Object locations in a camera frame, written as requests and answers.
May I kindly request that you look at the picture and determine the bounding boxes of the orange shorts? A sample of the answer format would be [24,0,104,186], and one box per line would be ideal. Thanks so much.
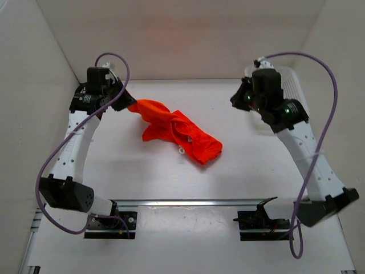
[128,99,223,165]

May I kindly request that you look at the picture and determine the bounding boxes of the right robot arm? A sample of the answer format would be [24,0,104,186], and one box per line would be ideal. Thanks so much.
[230,70,359,227]

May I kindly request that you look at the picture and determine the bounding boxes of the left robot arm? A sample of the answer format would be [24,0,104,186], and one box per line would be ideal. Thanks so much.
[38,79,136,228]

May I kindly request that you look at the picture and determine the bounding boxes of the white plastic basket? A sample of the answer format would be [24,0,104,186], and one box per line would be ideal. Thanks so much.
[249,66,310,136]

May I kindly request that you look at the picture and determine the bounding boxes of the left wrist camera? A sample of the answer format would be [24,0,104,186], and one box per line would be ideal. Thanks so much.
[85,62,116,95]

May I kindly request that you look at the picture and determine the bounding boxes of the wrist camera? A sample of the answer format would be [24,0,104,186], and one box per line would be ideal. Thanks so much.
[252,58,282,96]
[85,62,116,95]

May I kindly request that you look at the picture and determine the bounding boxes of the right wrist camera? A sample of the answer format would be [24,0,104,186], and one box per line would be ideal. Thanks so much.
[252,58,282,96]

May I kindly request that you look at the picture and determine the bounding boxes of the aluminium front rail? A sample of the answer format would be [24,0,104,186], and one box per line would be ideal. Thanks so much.
[113,199,326,208]

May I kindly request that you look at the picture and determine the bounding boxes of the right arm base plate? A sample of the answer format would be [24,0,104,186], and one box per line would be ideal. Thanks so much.
[233,197,290,241]

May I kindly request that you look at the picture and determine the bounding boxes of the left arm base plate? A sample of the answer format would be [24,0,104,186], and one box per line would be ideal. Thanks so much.
[84,211,137,240]

